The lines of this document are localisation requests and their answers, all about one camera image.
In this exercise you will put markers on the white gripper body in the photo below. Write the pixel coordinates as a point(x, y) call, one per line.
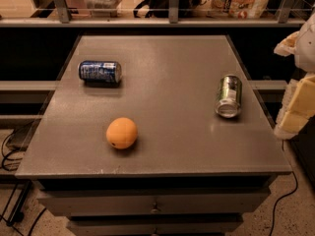
point(306, 51)

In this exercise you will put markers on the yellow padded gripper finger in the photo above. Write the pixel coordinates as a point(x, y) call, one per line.
point(298, 106)
point(288, 45)

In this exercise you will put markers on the green silver soda can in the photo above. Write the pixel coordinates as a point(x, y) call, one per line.
point(229, 96)

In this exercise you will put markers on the blue pepsi can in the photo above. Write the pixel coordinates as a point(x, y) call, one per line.
point(100, 71)

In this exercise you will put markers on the colourful printed bag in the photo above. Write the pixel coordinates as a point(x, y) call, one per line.
point(238, 9)

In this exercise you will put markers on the black bag behind railing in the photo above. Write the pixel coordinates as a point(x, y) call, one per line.
point(161, 8)

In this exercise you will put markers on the grey cabinet with drawers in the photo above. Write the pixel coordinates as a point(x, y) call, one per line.
point(203, 171)

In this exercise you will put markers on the round metal drawer knob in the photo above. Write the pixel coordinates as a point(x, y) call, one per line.
point(155, 209)

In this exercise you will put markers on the orange fruit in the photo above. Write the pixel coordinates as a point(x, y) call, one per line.
point(122, 133)

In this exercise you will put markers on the clear plastic container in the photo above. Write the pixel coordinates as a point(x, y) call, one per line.
point(103, 8)

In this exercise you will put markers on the metal railing shelf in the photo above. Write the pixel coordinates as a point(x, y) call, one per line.
point(75, 14)

